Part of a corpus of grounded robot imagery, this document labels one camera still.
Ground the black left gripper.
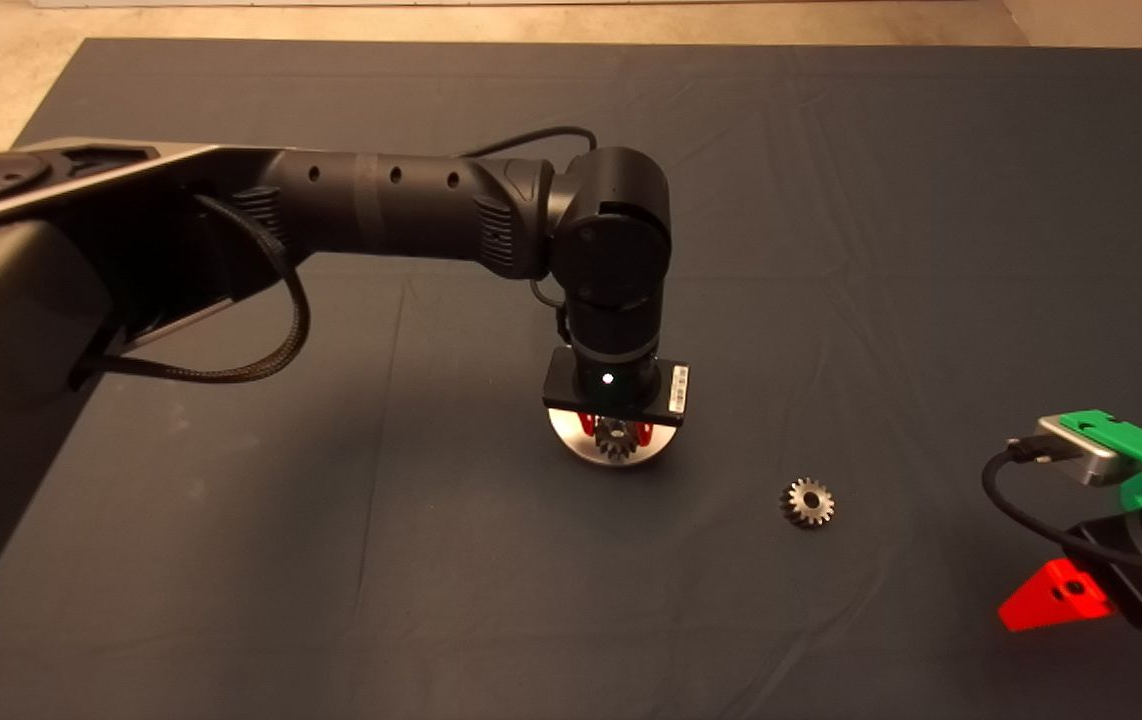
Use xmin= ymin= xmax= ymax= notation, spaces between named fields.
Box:
xmin=543 ymin=345 xmax=692 ymax=442

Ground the steel planetary gear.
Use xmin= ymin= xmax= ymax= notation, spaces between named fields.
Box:
xmin=781 ymin=477 xmax=836 ymax=529
xmin=593 ymin=418 xmax=640 ymax=463

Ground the round metal carrier plate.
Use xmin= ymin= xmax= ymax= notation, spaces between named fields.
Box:
xmin=547 ymin=405 xmax=682 ymax=468

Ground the dark grey table cloth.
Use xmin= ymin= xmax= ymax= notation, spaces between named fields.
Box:
xmin=0 ymin=37 xmax=1142 ymax=720

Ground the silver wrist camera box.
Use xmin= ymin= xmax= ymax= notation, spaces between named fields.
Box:
xmin=1034 ymin=416 xmax=1132 ymax=488

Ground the braided black cable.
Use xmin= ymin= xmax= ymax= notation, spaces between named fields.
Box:
xmin=81 ymin=195 xmax=312 ymax=384

